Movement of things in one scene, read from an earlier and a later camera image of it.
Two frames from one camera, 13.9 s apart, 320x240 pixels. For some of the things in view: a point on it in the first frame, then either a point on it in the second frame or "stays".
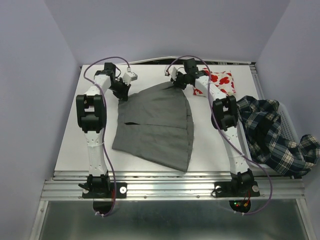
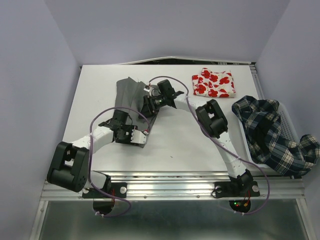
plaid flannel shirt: (261, 122) stays
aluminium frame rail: (64, 185) stays
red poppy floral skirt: (223, 80) stays
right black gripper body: (181, 80) → (155, 104)
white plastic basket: (289, 131) stays
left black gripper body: (119, 88) → (126, 135)
